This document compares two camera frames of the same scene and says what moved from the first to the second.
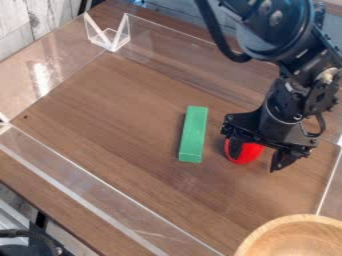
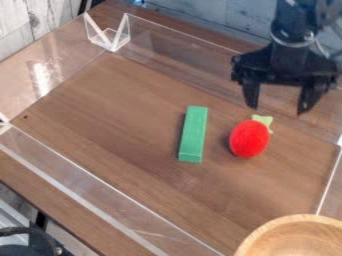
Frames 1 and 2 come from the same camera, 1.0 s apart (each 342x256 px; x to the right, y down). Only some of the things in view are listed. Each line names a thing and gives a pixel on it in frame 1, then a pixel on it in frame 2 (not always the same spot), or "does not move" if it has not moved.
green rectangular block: [194, 132] does not move
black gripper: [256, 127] → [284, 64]
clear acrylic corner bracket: [108, 39] does not move
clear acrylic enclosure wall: [113, 164] does not move
